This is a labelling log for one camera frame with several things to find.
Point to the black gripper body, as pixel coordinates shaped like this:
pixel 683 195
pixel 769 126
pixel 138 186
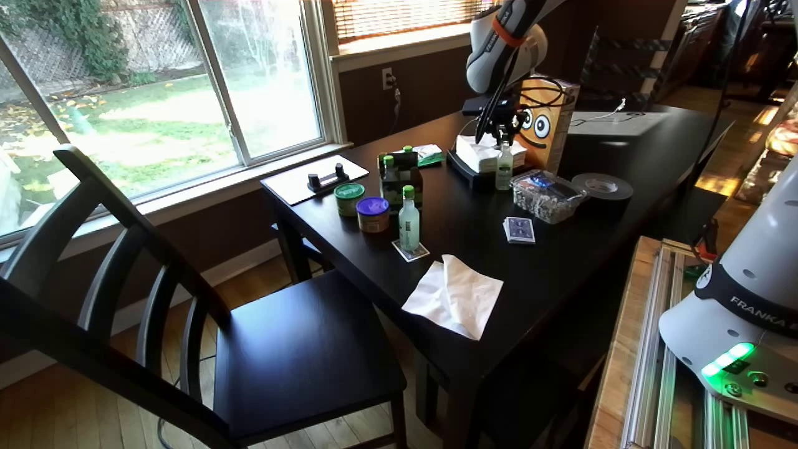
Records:
pixel 505 109

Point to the green-capped glass bottle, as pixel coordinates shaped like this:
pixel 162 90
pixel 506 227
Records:
pixel 505 171
pixel 386 162
pixel 407 223

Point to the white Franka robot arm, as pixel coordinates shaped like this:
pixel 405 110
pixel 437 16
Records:
pixel 748 308

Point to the brown smiley face box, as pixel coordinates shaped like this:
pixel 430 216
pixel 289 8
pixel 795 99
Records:
pixel 555 137

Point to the black notebook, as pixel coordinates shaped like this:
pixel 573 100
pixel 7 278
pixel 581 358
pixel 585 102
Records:
pixel 462 175

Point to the clear plastic food container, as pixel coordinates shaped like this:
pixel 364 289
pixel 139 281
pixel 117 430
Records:
pixel 547 197

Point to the blue playing card deck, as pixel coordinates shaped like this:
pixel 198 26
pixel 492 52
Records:
pixel 518 230

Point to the grey round disc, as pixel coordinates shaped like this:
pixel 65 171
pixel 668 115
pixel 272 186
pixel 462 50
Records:
pixel 602 186

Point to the white sheet of paper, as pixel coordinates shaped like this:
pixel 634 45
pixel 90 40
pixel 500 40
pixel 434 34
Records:
pixel 619 122

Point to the white square coaster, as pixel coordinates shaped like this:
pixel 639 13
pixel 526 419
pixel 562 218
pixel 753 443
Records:
pixel 416 254

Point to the purple-lidded jar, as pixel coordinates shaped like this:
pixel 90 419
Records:
pixel 371 207

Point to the green-lidded jar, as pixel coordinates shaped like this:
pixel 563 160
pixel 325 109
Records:
pixel 349 193

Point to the bamboo window blind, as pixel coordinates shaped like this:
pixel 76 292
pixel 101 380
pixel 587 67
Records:
pixel 370 16

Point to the white paper napkin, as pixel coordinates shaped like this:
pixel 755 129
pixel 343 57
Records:
pixel 457 301

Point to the small black dumbbell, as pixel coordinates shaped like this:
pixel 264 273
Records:
pixel 326 178

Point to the white flat board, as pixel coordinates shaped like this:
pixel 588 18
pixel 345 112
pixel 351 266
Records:
pixel 287 187

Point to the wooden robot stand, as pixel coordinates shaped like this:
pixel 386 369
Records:
pixel 619 364

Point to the black wooden chair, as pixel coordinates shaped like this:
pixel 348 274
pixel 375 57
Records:
pixel 306 349

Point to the white wall outlet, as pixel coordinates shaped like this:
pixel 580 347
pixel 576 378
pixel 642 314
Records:
pixel 386 79

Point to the white window frame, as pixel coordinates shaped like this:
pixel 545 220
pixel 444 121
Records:
pixel 326 90

